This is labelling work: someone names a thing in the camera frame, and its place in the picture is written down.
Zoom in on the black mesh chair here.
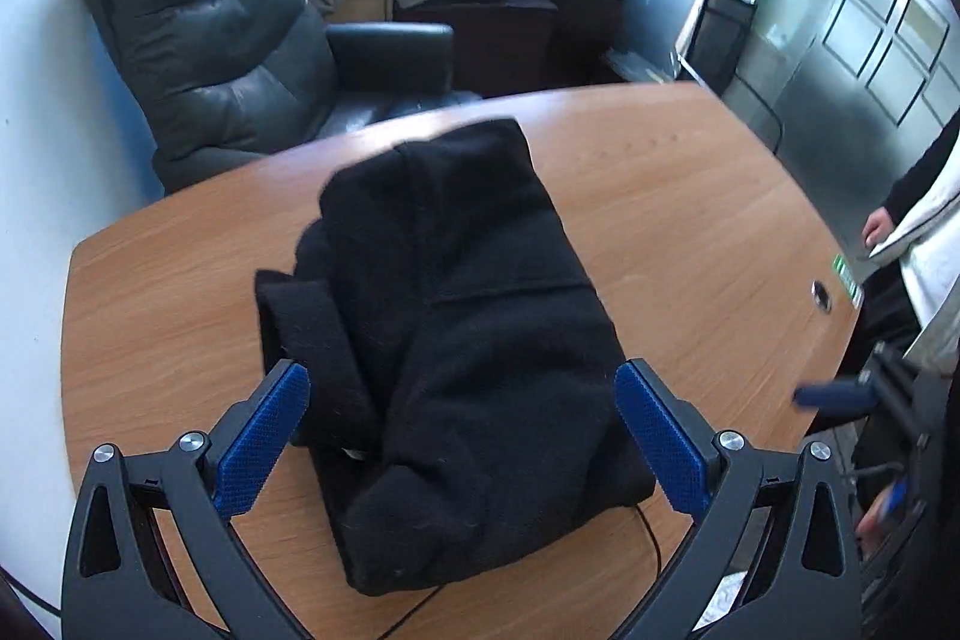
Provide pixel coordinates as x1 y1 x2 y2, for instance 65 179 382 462
675 0 785 150

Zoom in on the black fleece jacket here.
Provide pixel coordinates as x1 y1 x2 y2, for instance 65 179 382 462
255 117 655 597

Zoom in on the light wooden cabinet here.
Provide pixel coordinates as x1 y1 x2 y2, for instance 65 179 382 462
326 0 392 22

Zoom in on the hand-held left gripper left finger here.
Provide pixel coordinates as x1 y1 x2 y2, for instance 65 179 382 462
61 357 316 640

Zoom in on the black cable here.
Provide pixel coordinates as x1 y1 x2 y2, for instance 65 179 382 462
375 505 662 640

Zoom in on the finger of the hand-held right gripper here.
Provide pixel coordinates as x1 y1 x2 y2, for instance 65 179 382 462
793 380 878 420

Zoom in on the person's right hand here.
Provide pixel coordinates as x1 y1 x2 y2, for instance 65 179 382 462
855 497 901 547

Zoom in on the green sticker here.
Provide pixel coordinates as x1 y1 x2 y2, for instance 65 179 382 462
832 255 865 310

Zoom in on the dark brown cabinet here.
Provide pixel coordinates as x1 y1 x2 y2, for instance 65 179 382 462
525 0 625 79
394 0 560 90

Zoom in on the grey leather armchair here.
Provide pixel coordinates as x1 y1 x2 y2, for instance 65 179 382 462
75 0 481 195

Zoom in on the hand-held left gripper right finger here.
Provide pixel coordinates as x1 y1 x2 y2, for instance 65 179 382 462
613 357 863 640

